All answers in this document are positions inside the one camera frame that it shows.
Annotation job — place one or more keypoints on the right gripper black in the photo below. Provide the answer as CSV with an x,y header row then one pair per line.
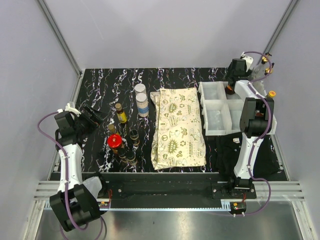
x,y
246,74

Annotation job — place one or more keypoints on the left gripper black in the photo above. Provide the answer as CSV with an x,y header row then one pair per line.
x,y
96,117

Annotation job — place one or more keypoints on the red-lid chili jar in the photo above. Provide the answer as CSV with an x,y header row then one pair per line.
x,y
115,142
230,89

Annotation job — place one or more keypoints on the gold-top glass oil bottle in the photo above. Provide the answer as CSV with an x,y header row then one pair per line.
x,y
259,70

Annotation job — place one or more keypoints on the brown-cap yellow-label bottle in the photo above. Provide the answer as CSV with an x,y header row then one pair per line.
x,y
122,117

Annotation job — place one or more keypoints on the yellow-cap sauce bottle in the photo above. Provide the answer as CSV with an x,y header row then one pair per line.
x,y
271,94

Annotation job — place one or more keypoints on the small brown-cap bottle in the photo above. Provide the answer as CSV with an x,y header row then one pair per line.
x,y
113,130

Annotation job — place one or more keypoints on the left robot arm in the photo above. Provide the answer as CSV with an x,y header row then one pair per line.
x,y
75,203

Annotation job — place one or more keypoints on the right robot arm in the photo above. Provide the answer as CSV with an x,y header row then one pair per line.
x,y
256,121

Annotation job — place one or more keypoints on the white compartment organizer bin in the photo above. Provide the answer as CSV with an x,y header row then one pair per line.
x,y
221,111

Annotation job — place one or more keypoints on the blue-label spice jar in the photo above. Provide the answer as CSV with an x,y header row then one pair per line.
x,y
142,104

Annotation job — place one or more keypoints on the grey-lid spice jar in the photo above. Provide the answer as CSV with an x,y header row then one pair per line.
x,y
140,88

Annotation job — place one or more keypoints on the black folded shirt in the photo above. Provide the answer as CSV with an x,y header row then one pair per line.
x,y
228,150

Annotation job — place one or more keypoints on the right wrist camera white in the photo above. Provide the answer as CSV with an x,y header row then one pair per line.
x,y
248,60

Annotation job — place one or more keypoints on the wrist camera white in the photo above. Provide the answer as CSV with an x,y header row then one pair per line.
x,y
248,60
70,107

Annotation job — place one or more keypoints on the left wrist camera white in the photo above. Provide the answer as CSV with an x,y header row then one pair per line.
x,y
70,107

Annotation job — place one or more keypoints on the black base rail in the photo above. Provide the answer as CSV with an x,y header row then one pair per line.
x,y
169,191

